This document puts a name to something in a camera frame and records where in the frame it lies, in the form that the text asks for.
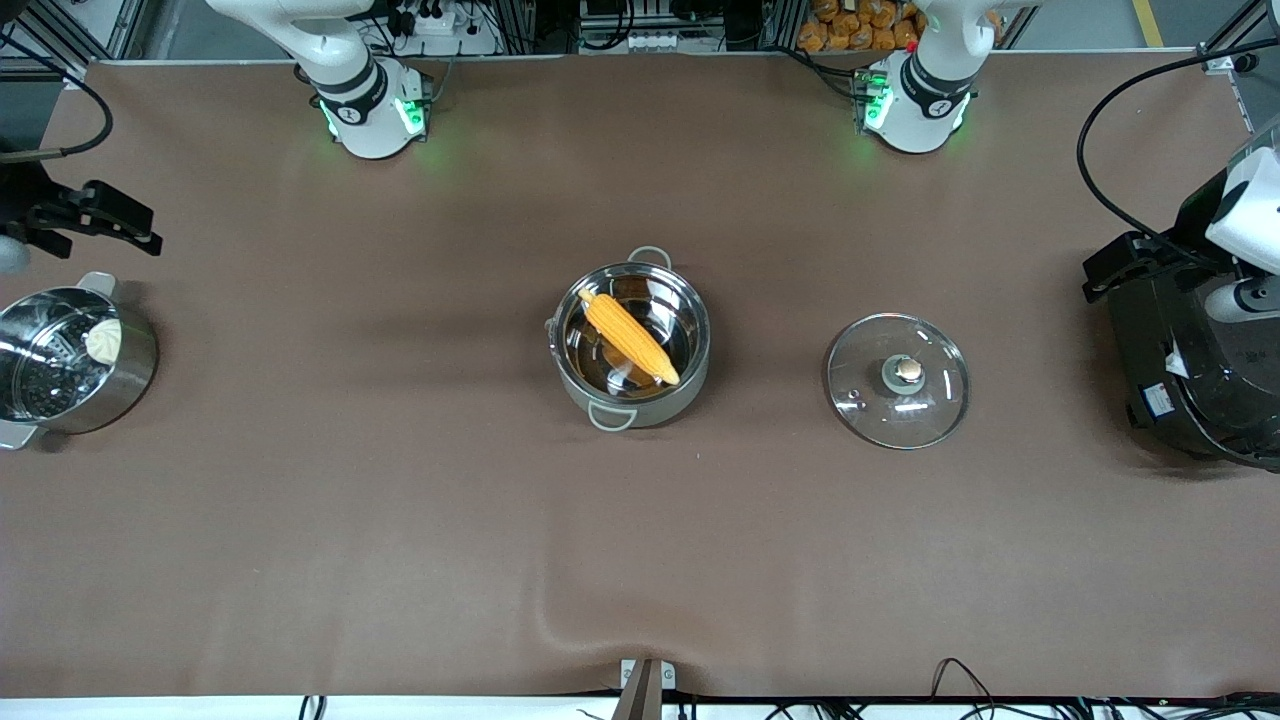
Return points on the bag of orange snacks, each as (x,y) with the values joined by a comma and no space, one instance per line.
(860,25)

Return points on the metal table edge bracket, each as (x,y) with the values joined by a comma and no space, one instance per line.
(645,680)

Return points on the brown table mat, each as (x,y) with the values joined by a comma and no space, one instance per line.
(640,560)

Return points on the yellow corn cob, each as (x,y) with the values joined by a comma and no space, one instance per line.
(628,335)

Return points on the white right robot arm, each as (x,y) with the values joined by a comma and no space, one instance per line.
(365,110)

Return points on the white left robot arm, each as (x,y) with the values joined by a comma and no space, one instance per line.
(920,110)

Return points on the glass pot lid with knob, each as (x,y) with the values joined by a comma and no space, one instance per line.
(930,410)

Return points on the black rice cooker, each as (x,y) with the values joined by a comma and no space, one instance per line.
(1190,400)

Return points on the white steamed bun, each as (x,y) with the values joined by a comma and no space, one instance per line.
(104,340)

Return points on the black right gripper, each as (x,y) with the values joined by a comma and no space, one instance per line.
(22,198)

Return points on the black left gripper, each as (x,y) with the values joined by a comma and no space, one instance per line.
(1186,232)

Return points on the stainless steel steamer pot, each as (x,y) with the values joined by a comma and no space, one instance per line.
(125,385)

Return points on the white power strip with plugs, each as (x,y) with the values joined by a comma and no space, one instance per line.
(435,20)

